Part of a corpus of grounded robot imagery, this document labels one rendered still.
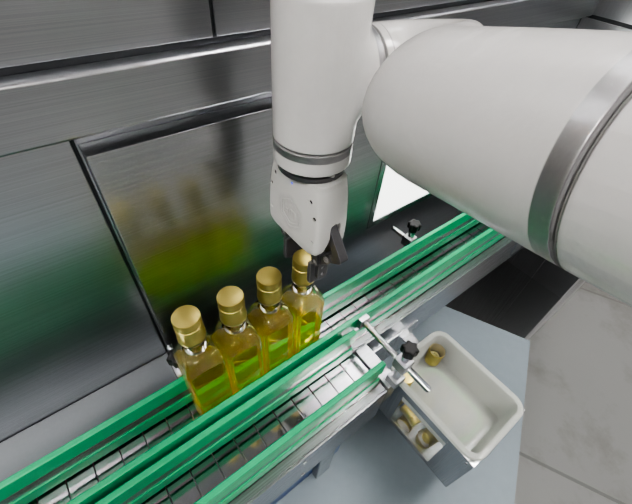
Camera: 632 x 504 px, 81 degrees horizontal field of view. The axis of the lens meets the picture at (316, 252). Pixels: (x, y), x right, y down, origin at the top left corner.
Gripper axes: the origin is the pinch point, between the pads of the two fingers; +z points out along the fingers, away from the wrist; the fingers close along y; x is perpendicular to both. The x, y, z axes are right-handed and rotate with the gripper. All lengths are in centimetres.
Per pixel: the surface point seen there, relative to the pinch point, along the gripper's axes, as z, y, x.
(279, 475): 28.5, 14.7, -14.6
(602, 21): -17, -9, 96
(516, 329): 83, 19, 95
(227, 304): 0.1, 0.9, -12.7
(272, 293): 1.9, 1.5, -6.5
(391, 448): 58, 21, 14
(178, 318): 0.1, -0.6, -18.3
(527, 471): 133, 58, 82
